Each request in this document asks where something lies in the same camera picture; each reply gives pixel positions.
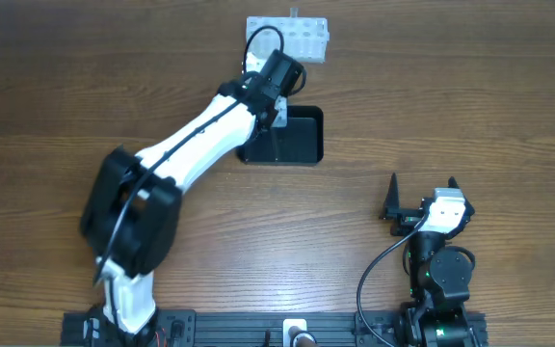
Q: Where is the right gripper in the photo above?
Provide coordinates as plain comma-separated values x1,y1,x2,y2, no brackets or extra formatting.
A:
381,172,476,237

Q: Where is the black tray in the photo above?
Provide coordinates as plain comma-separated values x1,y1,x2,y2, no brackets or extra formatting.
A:
235,104,326,168

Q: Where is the white test tube rack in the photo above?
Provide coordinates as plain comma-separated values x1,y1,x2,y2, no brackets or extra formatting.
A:
245,15,331,65

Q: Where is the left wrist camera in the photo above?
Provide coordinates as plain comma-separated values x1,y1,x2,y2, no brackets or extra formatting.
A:
271,94,289,129

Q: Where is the mounting rail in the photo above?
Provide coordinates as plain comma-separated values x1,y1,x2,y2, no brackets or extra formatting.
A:
60,307,489,347

